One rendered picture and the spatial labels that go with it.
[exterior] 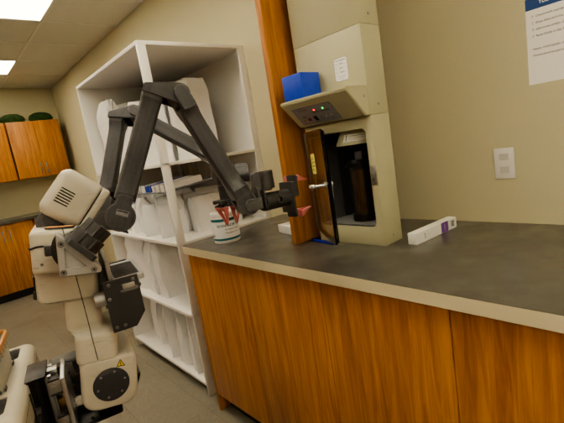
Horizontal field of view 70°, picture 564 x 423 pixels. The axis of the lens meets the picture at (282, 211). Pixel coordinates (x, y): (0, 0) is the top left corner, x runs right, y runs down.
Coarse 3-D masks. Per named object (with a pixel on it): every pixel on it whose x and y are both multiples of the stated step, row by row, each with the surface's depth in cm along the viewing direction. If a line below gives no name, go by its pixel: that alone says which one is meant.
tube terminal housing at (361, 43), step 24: (360, 24) 133; (312, 48) 149; (336, 48) 141; (360, 48) 134; (360, 72) 136; (384, 96) 143; (360, 120) 141; (384, 120) 143; (384, 144) 143; (384, 168) 143; (384, 192) 144; (384, 216) 144; (360, 240) 153; (384, 240) 145
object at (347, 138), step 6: (342, 132) 152; (348, 132) 150; (354, 132) 149; (360, 132) 148; (342, 138) 151; (348, 138) 149; (354, 138) 148; (360, 138) 147; (342, 144) 151; (348, 144) 149
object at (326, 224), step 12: (312, 132) 143; (312, 144) 147; (324, 156) 132; (324, 168) 134; (312, 180) 161; (324, 180) 137; (324, 192) 141; (324, 204) 145; (324, 216) 149; (324, 228) 153; (336, 240) 136
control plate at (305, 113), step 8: (320, 104) 141; (328, 104) 139; (296, 112) 151; (304, 112) 149; (312, 112) 147; (320, 112) 145; (328, 112) 143; (336, 112) 141; (312, 120) 151; (320, 120) 149; (328, 120) 147
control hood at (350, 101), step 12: (312, 96) 139; (324, 96) 136; (336, 96) 133; (348, 96) 131; (360, 96) 134; (288, 108) 151; (336, 108) 139; (348, 108) 136; (360, 108) 134; (336, 120) 145
